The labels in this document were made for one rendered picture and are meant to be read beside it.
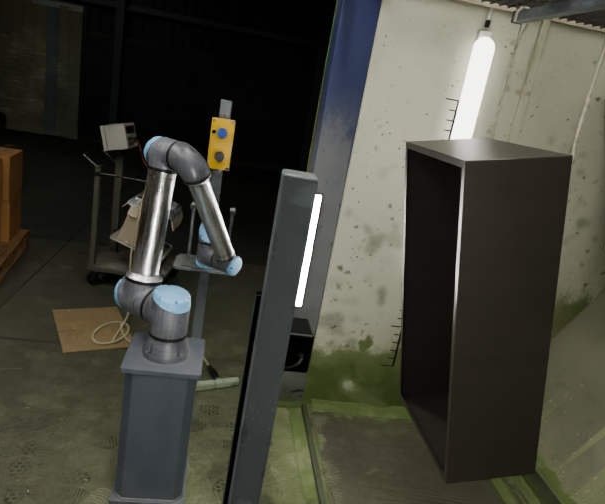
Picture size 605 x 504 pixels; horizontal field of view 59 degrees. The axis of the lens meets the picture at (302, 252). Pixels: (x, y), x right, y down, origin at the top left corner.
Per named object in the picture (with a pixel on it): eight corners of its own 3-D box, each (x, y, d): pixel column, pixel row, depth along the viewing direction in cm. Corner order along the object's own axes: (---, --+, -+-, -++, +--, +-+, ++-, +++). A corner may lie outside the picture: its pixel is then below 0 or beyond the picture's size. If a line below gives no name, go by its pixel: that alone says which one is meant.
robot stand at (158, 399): (108, 504, 221) (119, 368, 203) (123, 455, 250) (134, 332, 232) (183, 508, 226) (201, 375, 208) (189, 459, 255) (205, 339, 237)
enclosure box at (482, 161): (469, 389, 260) (487, 137, 224) (535, 474, 203) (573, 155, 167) (399, 395, 256) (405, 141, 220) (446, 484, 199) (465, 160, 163)
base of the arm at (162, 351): (138, 361, 210) (140, 339, 207) (146, 339, 228) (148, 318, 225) (187, 366, 213) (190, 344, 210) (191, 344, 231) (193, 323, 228)
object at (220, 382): (228, 361, 340) (241, 380, 321) (227, 368, 341) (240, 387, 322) (150, 369, 315) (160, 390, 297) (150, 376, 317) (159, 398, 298)
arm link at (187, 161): (207, 141, 201) (247, 265, 247) (183, 135, 207) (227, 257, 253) (186, 158, 194) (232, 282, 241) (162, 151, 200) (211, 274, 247)
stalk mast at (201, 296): (196, 375, 327) (232, 101, 280) (195, 381, 321) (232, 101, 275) (186, 374, 326) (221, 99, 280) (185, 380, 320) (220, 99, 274)
